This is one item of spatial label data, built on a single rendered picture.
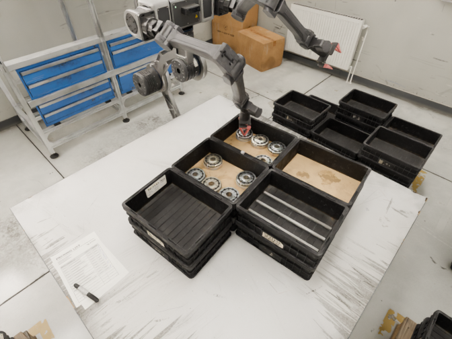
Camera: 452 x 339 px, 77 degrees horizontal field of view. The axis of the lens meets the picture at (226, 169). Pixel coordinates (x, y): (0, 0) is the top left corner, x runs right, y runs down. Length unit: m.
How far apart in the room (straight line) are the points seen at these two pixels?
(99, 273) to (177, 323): 0.42
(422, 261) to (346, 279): 1.21
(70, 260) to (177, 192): 0.57
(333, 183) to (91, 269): 1.23
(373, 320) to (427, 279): 0.53
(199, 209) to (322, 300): 0.65
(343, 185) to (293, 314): 0.67
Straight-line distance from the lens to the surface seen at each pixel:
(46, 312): 2.32
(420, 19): 4.03
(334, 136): 2.64
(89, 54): 3.08
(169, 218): 1.35
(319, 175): 1.57
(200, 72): 1.84
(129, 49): 3.27
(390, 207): 1.75
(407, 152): 2.54
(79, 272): 1.49
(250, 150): 1.65
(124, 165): 1.85
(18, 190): 3.13
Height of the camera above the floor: 1.91
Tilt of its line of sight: 45 degrees down
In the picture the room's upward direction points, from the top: straight up
